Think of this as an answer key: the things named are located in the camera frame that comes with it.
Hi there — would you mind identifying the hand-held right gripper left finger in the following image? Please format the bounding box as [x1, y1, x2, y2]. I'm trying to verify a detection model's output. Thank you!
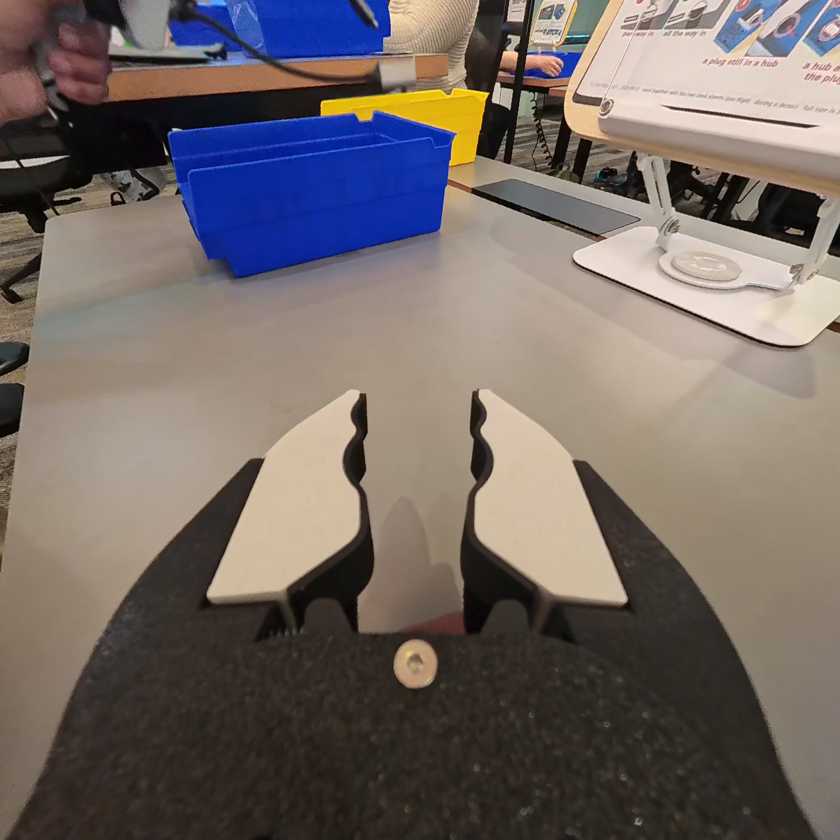
[205, 388, 376, 608]

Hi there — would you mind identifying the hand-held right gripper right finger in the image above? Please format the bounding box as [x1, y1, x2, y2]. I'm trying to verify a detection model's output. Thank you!
[459, 387, 629, 621]

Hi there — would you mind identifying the braided usb cable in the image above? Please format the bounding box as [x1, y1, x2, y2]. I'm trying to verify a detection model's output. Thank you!
[177, 0, 419, 91]

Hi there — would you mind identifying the person's left hand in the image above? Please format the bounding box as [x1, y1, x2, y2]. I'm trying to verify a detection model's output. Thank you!
[0, 0, 112, 126]

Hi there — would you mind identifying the dark flat tablet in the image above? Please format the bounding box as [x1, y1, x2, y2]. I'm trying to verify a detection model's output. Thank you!
[108, 42, 229, 67]

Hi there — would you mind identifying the black office chair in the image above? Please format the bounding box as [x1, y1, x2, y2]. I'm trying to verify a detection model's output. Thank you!
[0, 121, 165, 303]

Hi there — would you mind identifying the black desk panel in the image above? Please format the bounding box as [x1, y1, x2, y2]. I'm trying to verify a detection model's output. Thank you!
[472, 178, 641, 238]

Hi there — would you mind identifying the yellow plastic bin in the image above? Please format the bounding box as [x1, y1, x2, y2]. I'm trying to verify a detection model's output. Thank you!
[320, 88, 490, 166]

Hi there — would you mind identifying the black sign stand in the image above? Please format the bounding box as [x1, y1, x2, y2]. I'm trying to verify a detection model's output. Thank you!
[502, 0, 536, 165]

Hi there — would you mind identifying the small blue plastic bin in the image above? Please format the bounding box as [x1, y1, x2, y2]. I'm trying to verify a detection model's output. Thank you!
[525, 51, 585, 81]

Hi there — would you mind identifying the printed instruction sheet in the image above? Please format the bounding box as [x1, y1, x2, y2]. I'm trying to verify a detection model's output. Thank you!
[572, 0, 840, 129]

